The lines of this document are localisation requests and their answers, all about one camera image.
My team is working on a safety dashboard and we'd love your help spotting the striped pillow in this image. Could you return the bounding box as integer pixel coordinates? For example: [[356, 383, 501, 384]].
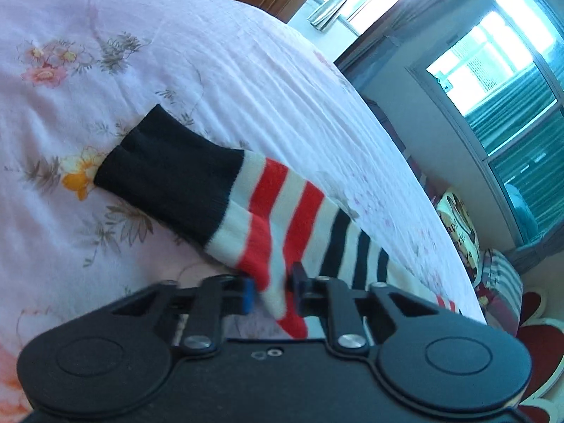
[[476, 248, 524, 336]]

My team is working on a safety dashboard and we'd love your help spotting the red heart-shaped headboard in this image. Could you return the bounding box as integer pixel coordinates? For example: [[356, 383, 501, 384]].
[[515, 288, 564, 423]]

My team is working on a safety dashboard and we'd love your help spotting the striped knit sweater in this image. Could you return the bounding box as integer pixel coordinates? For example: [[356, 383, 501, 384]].
[[93, 103, 460, 341]]

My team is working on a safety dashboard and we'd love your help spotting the grey-blue curtain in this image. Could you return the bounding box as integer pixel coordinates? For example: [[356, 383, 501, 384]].
[[334, 0, 564, 78]]

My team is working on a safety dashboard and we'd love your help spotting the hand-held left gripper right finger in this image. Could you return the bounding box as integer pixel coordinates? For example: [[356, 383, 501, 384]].
[[286, 262, 460, 358]]

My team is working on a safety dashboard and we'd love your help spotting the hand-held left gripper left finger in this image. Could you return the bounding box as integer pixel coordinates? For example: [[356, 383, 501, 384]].
[[110, 273, 255, 357]]

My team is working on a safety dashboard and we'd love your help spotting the pink floral bedsheet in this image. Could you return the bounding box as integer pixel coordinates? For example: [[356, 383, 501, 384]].
[[0, 0, 486, 408]]

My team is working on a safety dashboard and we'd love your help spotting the large sliding window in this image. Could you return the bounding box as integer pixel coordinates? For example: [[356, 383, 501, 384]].
[[407, 0, 564, 250]]

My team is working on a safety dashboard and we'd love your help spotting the folded printed blanket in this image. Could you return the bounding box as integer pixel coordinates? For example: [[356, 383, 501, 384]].
[[435, 186, 482, 283]]

